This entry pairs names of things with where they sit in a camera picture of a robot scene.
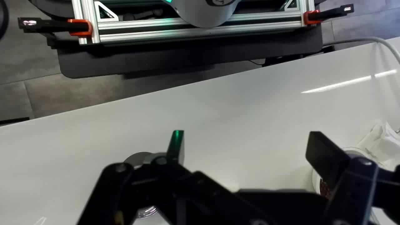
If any white cloth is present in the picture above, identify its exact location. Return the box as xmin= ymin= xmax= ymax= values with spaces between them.
xmin=358 ymin=122 xmax=400 ymax=170

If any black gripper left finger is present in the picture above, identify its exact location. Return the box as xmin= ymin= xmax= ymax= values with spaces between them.
xmin=78 ymin=130 xmax=268 ymax=225

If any white power cable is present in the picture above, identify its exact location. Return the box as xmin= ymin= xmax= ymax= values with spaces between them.
xmin=323 ymin=37 xmax=400 ymax=67

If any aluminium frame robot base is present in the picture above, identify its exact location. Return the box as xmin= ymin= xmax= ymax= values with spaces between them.
xmin=18 ymin=0 xmax=354 ymax=79

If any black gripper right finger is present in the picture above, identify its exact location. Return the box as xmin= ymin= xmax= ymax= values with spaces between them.
xmin=305 ymin=132 xmax=400 ymax=225

